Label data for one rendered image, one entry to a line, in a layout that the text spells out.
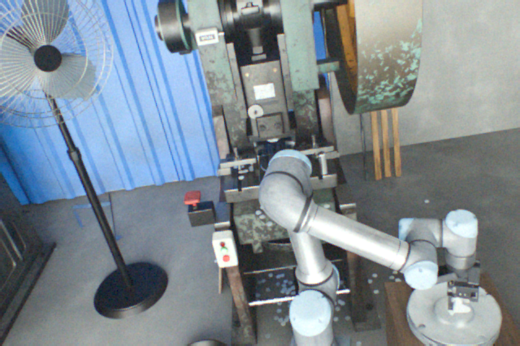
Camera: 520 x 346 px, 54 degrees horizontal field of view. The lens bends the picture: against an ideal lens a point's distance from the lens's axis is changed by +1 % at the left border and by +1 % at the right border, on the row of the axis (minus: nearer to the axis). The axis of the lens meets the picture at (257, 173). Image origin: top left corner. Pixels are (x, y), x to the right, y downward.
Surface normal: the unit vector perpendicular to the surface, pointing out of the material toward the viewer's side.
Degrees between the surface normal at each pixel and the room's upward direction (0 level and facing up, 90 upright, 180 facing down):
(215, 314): 0
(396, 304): 0
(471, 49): 90
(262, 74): 90
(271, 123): 90
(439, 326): 0
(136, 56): 90
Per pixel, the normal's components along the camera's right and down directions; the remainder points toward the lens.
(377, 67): 0.07, 0.74
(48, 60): 0.66, 0.40
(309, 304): -0.20, -0.76
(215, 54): 0.02, 0.53
